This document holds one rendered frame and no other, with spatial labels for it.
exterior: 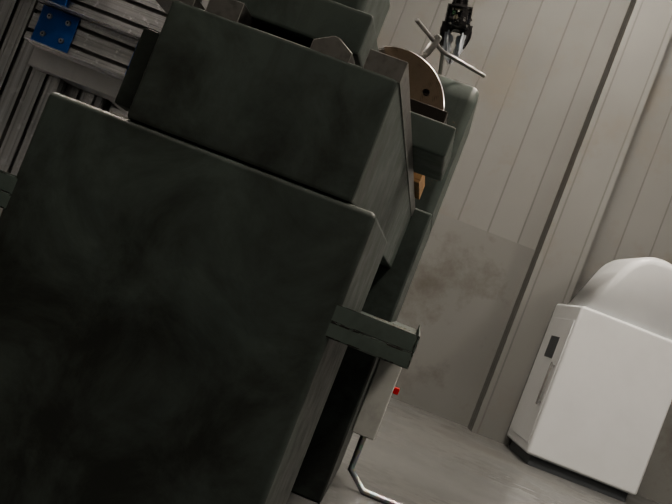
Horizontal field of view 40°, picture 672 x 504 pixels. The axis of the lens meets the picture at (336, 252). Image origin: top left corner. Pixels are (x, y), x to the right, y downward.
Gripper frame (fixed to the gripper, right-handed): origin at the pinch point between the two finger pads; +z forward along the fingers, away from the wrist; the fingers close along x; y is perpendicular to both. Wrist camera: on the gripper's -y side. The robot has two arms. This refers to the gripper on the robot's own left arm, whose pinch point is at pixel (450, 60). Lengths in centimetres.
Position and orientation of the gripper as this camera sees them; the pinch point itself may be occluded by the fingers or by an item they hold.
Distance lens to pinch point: 274.7
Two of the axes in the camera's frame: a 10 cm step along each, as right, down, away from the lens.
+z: -2.0, 9.8, -0.5
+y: -0.9, -0.7, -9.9
